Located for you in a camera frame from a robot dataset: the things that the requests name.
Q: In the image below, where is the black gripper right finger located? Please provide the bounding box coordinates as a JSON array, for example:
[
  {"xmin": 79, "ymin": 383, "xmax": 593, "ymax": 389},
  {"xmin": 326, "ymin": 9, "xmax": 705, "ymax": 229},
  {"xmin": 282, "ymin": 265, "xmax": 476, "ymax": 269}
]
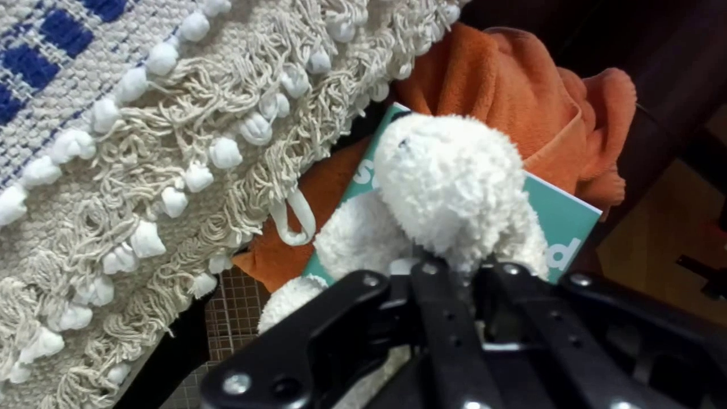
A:
[{"xmin": 480, "ymin": 258, "xmax": 727, "ymax": 409}]

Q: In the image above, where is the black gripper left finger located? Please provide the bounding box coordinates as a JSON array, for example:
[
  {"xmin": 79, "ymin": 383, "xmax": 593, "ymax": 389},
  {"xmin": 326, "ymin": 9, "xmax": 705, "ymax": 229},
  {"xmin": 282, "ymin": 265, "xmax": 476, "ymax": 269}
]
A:
[{"xmin": 198, "ymin": 256, "xmax": 496, "ymax": 409}]

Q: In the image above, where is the white stuffed toy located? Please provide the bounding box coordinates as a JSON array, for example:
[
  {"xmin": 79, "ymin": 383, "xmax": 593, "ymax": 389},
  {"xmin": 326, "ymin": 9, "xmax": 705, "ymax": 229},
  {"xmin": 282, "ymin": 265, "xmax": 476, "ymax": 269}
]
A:
[{"xmin": 257, "ymin": 111, "xmax": 552, "ymax": 336}]

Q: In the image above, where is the green hardcover book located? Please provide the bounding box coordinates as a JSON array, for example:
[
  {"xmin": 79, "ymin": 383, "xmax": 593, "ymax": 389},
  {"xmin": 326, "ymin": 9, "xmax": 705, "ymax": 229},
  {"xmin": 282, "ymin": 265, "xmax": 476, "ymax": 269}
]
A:
[{"xmin": 302, "ymin": 99, "xmax": 604, "ymax": 285}]

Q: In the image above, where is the blue white fringed pillow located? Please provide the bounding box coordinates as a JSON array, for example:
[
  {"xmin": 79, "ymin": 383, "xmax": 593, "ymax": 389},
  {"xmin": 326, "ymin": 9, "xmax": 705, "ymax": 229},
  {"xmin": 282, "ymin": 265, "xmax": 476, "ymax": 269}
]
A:
[{"xmin": 0, "ymin": 0, "xmax": 464, "ymax": 409}]

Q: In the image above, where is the orange cloth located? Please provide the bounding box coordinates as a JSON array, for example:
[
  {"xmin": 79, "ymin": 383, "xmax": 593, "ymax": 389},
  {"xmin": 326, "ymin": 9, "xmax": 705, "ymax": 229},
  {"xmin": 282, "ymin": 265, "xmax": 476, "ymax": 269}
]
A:
[{"xmin": 231, "ymin": 19, "xmax": 640, "ymax": 294}]

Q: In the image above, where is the white wire basket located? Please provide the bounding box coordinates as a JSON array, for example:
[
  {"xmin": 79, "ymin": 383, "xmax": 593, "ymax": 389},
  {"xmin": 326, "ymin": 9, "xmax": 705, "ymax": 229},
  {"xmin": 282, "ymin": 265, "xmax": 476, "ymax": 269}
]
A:
[{"xmin": 162, "ymin": 264, "xmax": 263, "ymax": 409}]

